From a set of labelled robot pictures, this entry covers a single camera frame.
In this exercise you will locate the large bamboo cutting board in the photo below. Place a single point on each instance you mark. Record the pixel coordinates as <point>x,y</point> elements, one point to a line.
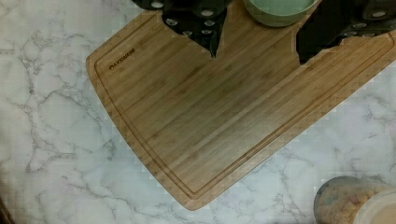
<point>198,122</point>

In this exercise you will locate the clear jar of cereal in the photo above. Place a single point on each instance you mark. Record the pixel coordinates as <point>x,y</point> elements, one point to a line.
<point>352,200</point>

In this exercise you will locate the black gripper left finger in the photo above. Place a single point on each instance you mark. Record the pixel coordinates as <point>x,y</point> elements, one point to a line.
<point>200,20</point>

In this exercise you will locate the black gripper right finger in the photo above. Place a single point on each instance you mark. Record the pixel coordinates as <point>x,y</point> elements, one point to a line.
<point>334,20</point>

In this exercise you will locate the green ceramic bowl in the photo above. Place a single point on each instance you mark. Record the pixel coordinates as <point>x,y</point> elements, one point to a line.
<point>278,13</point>

